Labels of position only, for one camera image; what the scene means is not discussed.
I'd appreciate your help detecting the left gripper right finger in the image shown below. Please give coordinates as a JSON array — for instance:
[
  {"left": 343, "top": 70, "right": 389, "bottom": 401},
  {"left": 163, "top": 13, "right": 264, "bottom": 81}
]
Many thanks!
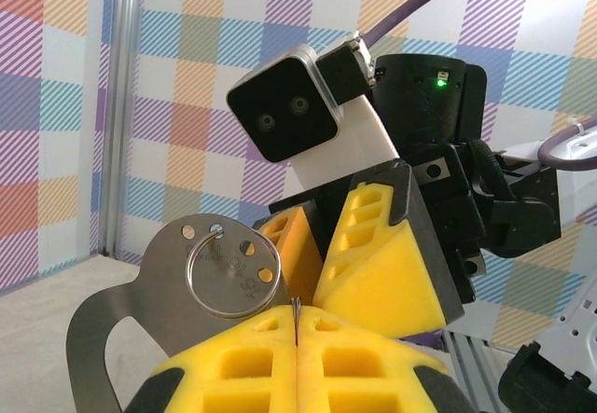
[{"left": 297, "top": 305, "right": 472, "bottom": 413}]

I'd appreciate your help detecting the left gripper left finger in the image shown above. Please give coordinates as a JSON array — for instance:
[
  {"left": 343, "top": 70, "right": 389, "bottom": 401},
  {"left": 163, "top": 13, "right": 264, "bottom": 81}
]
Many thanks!
[{"left": 123, "top": 304, "right": 299, "bottom": 413}]

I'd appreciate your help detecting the steel split keyring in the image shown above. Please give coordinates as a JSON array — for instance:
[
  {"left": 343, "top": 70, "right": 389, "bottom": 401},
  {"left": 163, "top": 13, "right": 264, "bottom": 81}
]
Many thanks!
[{"left": 185, "top": 231, "right": 283, "bottom": 319}]

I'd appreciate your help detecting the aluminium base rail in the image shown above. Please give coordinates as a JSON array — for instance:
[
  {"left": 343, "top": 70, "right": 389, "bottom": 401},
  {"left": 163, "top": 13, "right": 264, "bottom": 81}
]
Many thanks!
[{"left": 442, "top": 328, "right": 519, "bottom": 372}]

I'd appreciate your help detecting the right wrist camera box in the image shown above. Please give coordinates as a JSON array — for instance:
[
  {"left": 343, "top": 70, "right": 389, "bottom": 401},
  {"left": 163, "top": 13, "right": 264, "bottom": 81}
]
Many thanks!
[{"left": 227, "top": 42, "right": 402, "bottom": 193}]

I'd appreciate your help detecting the aluminium frame post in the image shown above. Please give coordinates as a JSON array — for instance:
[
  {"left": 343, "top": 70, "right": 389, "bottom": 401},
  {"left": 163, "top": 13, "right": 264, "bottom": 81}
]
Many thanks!
[{"left": 104, "top": 0, "right": 141, "bottom": 260}]

